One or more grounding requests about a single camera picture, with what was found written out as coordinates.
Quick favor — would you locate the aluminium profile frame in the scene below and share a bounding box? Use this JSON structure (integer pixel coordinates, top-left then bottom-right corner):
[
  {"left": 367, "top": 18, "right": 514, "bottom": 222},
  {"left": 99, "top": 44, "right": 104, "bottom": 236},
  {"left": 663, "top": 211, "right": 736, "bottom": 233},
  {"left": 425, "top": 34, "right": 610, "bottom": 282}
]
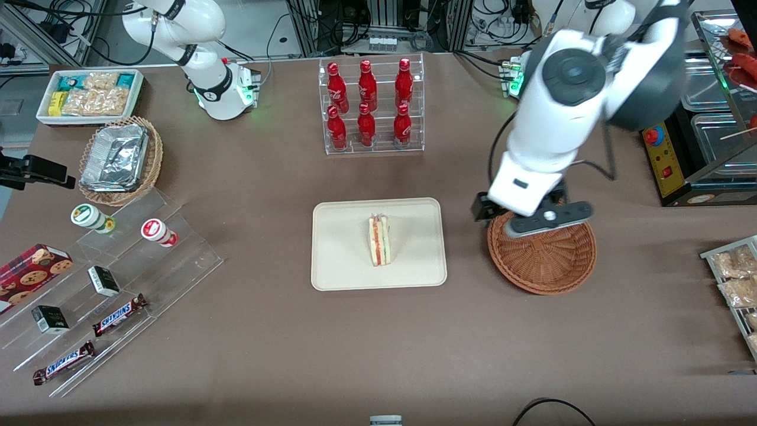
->
[{"left": 284, "top": 0, "right": 474, "bottom": 57}]

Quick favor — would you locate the light oval wicker basket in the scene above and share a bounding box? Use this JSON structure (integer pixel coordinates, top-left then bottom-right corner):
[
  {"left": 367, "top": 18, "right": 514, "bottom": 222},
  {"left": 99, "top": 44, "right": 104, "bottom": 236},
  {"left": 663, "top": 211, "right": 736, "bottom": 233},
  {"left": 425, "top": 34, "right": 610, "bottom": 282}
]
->
[{"left": 78, "top": 116, "right": 164, "bottom": 207}]

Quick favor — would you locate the cream plastic tray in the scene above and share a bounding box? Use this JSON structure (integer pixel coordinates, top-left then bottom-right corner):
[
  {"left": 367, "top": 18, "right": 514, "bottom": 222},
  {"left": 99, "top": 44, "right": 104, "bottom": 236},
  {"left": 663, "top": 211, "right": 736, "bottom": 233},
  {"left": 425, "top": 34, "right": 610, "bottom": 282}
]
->
[{"left": 311, "top": 198, "right": 448, "bottom": 292}]

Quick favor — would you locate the red lid snack cup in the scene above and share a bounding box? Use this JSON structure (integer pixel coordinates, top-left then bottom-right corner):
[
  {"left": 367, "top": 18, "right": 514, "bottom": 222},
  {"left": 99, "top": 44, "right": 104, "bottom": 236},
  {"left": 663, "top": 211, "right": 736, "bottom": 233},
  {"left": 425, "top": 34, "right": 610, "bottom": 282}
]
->
[{"left": 141, "top": 218, "right": 179, "bottom": 248}]

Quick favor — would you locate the grey wire rack tray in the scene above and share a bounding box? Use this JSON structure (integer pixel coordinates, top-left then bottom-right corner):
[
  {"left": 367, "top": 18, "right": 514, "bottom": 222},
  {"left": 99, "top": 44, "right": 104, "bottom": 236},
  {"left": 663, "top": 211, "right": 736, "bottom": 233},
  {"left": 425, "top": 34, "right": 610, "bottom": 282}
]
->
[{"left": 700, "top": 235, "right": 757, "bottom": 362}]

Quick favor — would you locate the black floor cable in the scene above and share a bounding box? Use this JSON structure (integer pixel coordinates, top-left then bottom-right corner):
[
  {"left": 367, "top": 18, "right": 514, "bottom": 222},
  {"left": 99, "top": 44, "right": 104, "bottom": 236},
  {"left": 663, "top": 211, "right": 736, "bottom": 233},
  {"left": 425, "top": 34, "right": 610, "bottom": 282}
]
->
[{"left": 512, "top": 398, "right": 598, "bottom": 426}]

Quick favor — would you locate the black food warmer yellow panel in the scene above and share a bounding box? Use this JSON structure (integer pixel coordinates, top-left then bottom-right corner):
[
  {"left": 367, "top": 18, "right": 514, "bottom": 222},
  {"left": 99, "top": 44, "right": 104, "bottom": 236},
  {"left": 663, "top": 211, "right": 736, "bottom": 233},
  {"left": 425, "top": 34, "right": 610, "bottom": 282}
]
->
[{"left": 642, "top": 9, "right": 757, "bottom": 208}]

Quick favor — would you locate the clear acrylic bottle rack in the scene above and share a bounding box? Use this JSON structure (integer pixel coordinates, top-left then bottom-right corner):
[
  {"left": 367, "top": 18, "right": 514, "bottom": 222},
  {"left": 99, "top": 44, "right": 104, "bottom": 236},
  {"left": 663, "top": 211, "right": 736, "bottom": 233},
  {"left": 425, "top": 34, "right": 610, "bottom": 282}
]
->
[{"left": 318, "top": 53, "right": 425, "bottom": 156}]

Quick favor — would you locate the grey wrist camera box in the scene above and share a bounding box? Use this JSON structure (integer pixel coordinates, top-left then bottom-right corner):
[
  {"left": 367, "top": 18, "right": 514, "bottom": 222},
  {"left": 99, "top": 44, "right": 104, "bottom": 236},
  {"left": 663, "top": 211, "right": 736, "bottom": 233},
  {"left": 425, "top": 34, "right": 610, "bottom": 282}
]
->
[{"left": 507, "top": 177, "right": 594, "bottom": 239}]

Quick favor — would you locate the black clamp mounted device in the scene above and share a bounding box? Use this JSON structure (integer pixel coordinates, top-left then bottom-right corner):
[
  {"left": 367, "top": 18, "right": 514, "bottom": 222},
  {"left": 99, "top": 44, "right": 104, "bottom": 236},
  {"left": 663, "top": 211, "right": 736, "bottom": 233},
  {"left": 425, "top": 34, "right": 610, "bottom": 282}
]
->
[{"left": 0, "top": 148, "right": 76, "bottom": 191}]

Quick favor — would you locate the silver foil container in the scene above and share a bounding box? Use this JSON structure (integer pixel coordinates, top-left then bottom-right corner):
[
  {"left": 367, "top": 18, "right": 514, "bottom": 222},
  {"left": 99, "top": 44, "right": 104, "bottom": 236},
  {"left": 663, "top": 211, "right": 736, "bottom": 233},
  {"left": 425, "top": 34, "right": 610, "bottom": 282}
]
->
[{"left": 80, "top": 124, "right": 150, "bottom": 193}]

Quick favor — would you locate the clear acrylic stepped display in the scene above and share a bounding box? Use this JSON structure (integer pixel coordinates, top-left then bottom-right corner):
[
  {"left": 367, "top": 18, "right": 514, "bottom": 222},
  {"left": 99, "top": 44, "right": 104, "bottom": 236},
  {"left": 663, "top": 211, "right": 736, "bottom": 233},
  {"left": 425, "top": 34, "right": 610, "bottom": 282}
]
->
[{"left": 0, "top": 188, "right": 224, "bottom": 398}]

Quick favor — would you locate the brown Snickers bar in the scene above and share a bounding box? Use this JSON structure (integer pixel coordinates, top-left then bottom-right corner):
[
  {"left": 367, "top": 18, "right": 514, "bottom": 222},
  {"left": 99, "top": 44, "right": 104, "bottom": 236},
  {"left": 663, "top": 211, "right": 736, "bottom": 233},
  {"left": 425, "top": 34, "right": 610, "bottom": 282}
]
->
[
  {"left": 33, "top": 340, "right": 96, "bottom": 386},
  {"left": 92, "top": 293, "right": 148, "bottom": 337}
]

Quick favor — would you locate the small black carton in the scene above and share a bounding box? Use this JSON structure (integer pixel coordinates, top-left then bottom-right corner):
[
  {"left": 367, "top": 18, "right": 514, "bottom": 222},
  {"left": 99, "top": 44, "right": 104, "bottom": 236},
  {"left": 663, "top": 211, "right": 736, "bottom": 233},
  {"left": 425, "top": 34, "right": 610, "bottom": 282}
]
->
[
  {"left": 88, "top": 266, "right": 121, "bottom": 297},
  {"left": 31, "top": 305, "right": 70, "bottom": 335}
]

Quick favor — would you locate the green lid snack cup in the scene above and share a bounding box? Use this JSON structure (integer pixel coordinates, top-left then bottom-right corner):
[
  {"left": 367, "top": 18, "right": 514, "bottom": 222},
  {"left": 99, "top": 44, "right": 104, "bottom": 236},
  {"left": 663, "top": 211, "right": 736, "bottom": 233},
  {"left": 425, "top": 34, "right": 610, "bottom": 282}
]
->
[{"left": 71, "top": 204, "right": 116, "bottom": 234}]

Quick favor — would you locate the small clear cracker bag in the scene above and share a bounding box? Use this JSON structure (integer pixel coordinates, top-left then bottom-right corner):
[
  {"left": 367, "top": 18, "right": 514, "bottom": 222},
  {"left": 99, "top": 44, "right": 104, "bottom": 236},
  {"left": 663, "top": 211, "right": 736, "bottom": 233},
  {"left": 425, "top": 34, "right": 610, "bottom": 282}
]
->
[{"left": 83, "top": 72, "right": 121, "bottom": 91}]

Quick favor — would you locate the white rectangular snack bin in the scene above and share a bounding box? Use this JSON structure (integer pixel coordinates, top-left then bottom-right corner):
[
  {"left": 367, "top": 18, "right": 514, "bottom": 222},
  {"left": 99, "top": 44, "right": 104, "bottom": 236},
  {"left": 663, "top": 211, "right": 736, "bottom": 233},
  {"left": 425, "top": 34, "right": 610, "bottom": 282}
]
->
[{"left": 35, "top": 69, "right": 145, "bottom": 127}]

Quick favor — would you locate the large clear cracker bag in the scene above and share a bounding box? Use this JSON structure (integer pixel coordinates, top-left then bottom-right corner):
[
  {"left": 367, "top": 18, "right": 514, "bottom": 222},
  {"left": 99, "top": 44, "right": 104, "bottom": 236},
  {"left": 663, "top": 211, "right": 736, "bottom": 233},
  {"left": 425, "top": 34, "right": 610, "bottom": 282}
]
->
[{"left": 62, "top": 87, "right": 131, "bottom": 117}]

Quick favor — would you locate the steel warmer pan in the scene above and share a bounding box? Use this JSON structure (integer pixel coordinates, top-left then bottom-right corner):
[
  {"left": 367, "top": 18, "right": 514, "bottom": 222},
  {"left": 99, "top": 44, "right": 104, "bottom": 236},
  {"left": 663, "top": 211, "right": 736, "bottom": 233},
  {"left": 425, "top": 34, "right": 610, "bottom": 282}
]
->
[
  {"left": 691, "top": 112, "right": 757, "bottom": 178},
  {"left": 680, "top": 50, "right": 737, "bottom": 113}
]

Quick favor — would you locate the red cola bottle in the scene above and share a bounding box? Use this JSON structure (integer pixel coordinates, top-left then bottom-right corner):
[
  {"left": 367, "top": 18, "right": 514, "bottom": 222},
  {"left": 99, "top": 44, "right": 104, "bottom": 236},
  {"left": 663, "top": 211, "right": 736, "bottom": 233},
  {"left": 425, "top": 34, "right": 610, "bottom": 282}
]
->
[
  {"left": 395, "top": 57, "right": 413, "bottom": 109},
  {"left": 357, "top": 103, "right": 376, "bottom": 147},
  {"left": 327, "top": 62, "right": 348, "bottom": 114},
  {"left": 327, "top": 105, "right": 348, "bottom": 150},
  {"left": 358, "top": 59, "right": 378, "bottom": 112},
  {"left": 393, "top": 104, "right": 412, "bottom": 149}
]

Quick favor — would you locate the red chocolate cookie box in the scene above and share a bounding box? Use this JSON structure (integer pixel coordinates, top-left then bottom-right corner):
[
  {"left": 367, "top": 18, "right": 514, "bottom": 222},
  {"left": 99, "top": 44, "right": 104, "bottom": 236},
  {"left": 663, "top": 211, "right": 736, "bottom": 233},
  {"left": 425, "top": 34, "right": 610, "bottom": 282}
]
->
[{"left": 0, "top": 244, "right": 74, "bottom": 315}]

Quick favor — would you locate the triangular sandwich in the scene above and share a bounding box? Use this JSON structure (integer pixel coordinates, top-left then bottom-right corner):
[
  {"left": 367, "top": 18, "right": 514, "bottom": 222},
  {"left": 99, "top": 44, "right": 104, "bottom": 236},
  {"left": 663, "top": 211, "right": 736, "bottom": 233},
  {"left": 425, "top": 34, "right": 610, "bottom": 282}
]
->
[{"left": 367, "top": 214, "right": 393, "bottom": 267}]

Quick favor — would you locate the brown round wicker basket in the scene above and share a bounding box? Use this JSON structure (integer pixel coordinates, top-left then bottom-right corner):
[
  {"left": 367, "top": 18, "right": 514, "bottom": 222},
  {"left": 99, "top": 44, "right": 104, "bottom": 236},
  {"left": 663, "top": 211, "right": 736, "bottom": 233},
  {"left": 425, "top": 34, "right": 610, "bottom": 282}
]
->
[{"left": 487, "top": 210, "right": 597, "bottom": 295}]

